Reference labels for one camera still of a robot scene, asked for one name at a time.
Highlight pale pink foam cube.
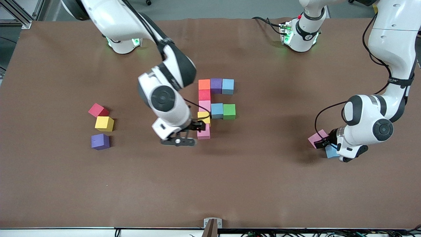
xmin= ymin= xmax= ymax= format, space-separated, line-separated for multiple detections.
xmin=308 ymin=129 xmax=329 ymax=149

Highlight green foam cube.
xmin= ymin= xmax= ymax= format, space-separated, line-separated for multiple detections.
xmin=223 ymin=104 xmax=236 ymax=120

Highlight purple foam cube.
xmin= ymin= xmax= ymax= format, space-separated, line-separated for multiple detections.
xmin=91 ymin=133 xmax=111 ymax=151
xmin=210 ymin=78 xmax=223 ymax=94

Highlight rose red foam cube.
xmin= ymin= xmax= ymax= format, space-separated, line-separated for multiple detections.
xmin=88 ymin=103 xmax=110 ymax=118

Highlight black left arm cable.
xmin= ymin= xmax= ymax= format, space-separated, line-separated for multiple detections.
xmin=314 ymin=13 xmax=393 ymax=147

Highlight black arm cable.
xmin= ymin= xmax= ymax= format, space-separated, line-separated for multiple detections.
xmin=122 ymin=0 xmax=211 ymax=124
xmin=314 ymin=13 xmax=393 ymax=147

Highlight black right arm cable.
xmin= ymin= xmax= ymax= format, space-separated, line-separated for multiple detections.
xmin=122 ymin=0 xmax=211 ymax=124

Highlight grey metal mounting bracket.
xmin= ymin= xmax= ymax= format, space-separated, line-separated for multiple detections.
xmin=201 ymin=218 xmax=223 ymax=237

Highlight black base cable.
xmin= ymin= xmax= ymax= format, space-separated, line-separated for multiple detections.
xmin=252 ymin=16 xmax=283 ymax=35

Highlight white table edge rail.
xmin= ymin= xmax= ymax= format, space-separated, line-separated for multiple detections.
xmin=0 ymin=226 xmax=421 ymax=237

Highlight aluminium frame profile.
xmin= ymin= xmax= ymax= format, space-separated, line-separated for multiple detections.
xmin=0 ymin=0 xmax=45 ymax=29

